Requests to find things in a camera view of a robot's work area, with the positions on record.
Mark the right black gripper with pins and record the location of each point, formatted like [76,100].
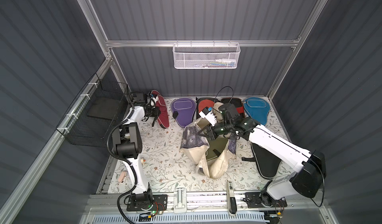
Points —
[214,131]

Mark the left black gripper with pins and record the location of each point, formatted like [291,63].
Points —
[153,111]

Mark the maroon red paddle case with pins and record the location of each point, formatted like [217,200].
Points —
[162,117]

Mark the red black ping pong set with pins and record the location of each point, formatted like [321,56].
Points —
[237,103]

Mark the blue paddle case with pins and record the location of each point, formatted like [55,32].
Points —
[257,108]

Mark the red ping pong paddle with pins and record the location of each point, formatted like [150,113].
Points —
[203,103]

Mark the olive green paddle case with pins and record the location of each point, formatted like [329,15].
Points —
[216,148]

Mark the purple pouch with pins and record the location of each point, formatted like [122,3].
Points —
[183,110]

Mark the cream canvas tote bag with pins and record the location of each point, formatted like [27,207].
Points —
[207,141]

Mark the black paddle case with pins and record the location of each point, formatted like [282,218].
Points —
[267,163]

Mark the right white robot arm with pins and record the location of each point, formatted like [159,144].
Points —
[309,170]

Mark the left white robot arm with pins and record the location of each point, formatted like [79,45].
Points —
[127,145]

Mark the black white handheld device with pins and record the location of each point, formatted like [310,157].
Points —
[231,201]

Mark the white vented floor panel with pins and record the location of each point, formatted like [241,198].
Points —
[203,217]

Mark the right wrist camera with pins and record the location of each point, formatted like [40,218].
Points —
[207,113]

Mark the black wire side basket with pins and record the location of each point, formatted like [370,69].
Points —
[98,109]

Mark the white wire wall basket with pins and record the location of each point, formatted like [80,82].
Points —
[206,56]

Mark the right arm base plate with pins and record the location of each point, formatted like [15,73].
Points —
[256,199]

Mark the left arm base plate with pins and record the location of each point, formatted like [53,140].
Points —
[155,203]

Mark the white bracket on rail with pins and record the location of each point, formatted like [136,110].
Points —
[180,201]

